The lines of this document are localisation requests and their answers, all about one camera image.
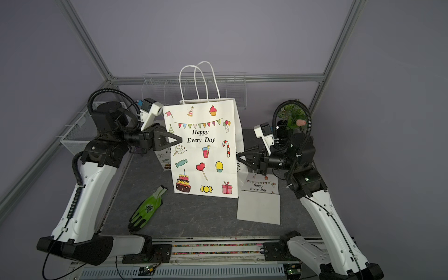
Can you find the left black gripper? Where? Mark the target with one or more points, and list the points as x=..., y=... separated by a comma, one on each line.
x=150, y=139

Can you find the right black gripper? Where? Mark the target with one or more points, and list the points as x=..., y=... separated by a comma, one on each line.
x=261, y=161

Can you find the white party paper bag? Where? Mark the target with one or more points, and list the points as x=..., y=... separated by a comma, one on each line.
x=259, y=199

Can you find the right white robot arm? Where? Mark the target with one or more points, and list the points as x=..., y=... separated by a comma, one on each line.
x=294, y=154

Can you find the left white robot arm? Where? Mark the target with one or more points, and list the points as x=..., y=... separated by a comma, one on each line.
x=75, y=237

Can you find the artificial plant in black vase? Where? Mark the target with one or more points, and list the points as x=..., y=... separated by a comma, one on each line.
x=290, y=116

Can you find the green work glove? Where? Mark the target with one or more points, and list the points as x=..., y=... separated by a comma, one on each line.
x=146, y=210

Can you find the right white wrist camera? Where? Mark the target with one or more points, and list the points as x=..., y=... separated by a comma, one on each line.
x=265, y=133

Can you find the white wire wall shelf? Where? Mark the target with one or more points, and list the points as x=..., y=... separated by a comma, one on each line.
x=168, y=89

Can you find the white wire basket on left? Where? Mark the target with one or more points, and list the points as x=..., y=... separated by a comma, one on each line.
x=79, y=133

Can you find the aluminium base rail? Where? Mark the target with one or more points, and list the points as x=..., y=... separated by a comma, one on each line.
x=213, y=259

